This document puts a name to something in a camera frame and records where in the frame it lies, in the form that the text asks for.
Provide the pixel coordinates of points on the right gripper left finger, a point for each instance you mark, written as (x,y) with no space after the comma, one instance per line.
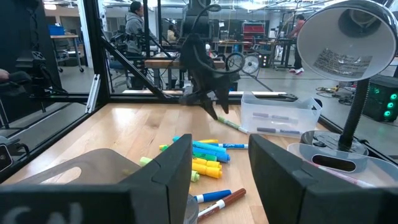
(168,186)

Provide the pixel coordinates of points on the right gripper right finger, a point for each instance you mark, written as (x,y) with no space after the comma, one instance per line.
(280,193)

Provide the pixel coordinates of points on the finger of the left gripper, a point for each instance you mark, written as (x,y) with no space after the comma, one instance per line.
(225,102)
(210,109)

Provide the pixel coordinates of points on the thin green marker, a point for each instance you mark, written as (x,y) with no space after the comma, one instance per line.
(231,124)

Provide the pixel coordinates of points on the slim yellow highlighter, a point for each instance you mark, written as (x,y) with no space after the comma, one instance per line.
(209,141)

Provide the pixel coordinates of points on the light green highlighter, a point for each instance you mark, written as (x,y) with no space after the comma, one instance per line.
(144,161)

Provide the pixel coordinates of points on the blue highlighter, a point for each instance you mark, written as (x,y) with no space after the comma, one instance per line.
(205,145)
(217,156)

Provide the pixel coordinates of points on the thick yellow highlighter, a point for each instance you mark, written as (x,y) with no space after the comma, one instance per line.
(208,163)
(208,171)

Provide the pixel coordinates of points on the thin blue marker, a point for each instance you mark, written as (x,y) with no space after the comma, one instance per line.
(233,146)

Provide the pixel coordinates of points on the pink marker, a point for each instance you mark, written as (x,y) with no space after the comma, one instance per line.
(342,176)

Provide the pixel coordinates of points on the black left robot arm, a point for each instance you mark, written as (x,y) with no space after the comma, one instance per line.
(196,18)

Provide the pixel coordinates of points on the clear plastic bin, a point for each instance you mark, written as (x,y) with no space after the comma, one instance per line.
(373,168)
(248,102)

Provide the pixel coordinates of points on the wooden workbench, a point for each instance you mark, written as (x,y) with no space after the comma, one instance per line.
(161,63)

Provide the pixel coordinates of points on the floor fan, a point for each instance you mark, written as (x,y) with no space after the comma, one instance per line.
(250,64)

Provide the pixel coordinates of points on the thin purple marker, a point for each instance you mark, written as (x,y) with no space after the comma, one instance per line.
(264,129)

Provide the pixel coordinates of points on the thick blue marker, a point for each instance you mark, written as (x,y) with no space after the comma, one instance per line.
(214,195)

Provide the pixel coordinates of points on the person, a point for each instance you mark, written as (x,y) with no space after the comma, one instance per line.
(135,28)
(297,43)
(171,34)

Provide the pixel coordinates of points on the red tool cabinet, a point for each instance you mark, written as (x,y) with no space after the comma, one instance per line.
(253,31)

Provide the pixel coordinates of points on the smoky grey plastic bin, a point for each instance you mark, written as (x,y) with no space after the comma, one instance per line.
(102,161)

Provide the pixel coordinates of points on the black gooseneck desk lamp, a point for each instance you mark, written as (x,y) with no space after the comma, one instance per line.
(329,37)

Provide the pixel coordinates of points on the black computer tower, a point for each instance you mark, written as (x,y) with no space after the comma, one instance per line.
(381,99)

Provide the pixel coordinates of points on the blue storage box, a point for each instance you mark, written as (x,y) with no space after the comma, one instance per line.
(56,30)

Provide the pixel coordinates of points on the black aluminium rig frame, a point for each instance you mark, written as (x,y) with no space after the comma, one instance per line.
(96,46)

